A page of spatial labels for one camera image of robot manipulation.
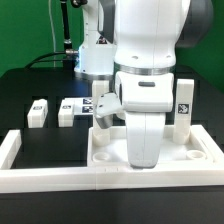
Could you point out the black tag marker plate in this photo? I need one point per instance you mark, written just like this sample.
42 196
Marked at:
83 106

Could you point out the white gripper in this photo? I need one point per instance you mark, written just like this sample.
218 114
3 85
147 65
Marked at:
135 95

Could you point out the black post with connector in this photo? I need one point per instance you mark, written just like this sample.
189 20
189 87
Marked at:
70 53

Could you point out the white U-shaped obstacle fence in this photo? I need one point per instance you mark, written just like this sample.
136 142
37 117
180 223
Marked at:
199 163

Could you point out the white desk top tray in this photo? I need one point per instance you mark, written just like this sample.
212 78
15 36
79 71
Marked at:
147 151

